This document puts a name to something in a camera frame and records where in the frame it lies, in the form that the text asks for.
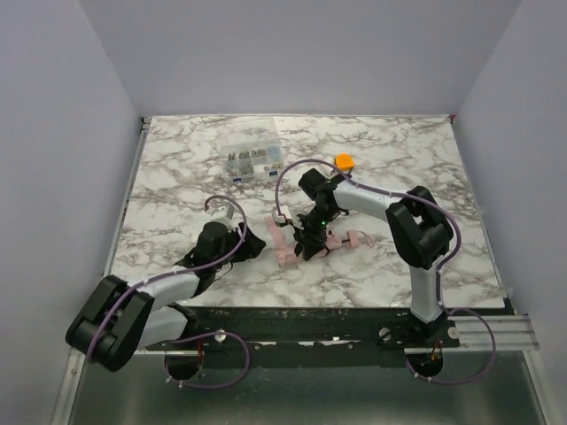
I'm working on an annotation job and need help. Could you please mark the pink folding umbrella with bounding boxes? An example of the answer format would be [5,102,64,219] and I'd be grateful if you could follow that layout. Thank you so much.
[264,217,375,267]

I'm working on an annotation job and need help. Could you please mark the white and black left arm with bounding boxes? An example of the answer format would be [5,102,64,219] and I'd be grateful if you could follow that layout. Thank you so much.
[65,221,266,372]

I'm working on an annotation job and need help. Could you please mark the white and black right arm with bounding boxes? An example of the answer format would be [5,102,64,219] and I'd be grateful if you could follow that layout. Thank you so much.
[294,169,454,324]

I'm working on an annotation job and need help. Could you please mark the clear plastic organizer box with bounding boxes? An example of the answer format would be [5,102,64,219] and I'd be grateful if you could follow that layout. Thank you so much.
[220,140,284,184]

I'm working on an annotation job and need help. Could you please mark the white orange small device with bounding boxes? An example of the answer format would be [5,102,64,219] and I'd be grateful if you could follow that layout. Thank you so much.
[334,153,355,173]

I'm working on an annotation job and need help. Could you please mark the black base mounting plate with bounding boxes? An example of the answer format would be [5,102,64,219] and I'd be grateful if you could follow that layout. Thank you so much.
[149,306,460,368]

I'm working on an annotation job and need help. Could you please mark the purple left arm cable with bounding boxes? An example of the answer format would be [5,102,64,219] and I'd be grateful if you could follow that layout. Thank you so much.
[86,194,252,391]

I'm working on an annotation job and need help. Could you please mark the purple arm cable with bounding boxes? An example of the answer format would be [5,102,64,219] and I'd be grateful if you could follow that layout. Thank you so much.
[86,194,252,391]
[274,158,497,385]

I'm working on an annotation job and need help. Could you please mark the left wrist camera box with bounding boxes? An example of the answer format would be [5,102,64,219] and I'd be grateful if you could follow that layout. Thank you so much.
[210,203,235,224]

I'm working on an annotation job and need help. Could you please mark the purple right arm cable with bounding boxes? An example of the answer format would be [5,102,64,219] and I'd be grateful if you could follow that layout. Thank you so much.
[274,158,497,385]

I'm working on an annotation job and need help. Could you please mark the aluminium frame rail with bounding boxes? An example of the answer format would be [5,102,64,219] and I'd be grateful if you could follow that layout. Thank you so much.
[91,311,540,362]

